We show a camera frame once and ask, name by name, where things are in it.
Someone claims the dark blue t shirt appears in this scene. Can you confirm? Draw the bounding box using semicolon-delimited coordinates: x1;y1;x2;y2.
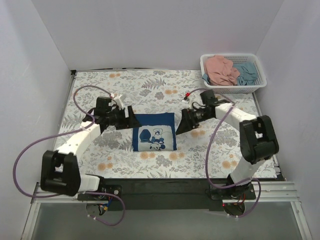
132;112;177;152

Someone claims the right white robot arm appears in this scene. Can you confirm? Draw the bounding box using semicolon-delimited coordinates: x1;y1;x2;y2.
175;90;279;199

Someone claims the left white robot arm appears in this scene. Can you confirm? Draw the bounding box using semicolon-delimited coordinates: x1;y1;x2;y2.
40;97;141;200

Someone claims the pink t shirt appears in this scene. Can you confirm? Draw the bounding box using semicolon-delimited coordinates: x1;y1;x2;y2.
204;55;240;86

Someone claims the light blue t shirt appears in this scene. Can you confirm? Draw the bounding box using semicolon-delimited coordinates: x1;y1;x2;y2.
233;62;258;86

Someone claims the white plastic basket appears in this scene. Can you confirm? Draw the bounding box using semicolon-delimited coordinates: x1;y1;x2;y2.
200;53;267;94

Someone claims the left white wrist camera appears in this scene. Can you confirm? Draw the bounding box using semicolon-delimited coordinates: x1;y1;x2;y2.
110;93;126;110

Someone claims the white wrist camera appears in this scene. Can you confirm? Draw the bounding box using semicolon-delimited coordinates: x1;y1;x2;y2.
182;92;192;103
110;93;126;110

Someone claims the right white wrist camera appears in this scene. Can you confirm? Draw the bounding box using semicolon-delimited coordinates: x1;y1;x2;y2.
182;92;192;103

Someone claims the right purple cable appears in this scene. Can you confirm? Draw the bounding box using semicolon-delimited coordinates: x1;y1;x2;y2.
186;87;262;219

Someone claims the purple cable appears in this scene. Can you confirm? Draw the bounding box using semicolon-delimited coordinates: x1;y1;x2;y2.
12;85;126;227
186;87;262;219

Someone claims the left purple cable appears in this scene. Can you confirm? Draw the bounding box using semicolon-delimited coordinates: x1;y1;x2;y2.
12;85;126;227

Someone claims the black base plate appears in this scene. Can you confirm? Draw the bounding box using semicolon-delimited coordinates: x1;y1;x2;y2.
77;177;256;211

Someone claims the aluminium rail frame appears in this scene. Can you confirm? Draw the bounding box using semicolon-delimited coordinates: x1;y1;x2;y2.
21;181;312;240

